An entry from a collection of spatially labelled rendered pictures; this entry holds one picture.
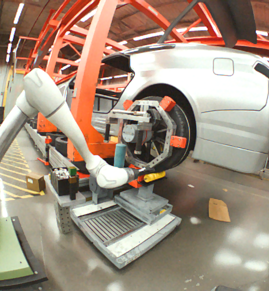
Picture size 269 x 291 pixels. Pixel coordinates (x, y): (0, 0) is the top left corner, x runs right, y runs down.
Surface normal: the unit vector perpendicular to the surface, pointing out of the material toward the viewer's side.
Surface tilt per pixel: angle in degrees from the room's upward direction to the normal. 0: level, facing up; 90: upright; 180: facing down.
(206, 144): 90
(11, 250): 4
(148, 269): 0
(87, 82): 90
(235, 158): 90
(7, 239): 4
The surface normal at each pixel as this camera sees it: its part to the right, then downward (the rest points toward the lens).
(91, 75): 0.72, 0.22
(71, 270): 0.14, -0.98
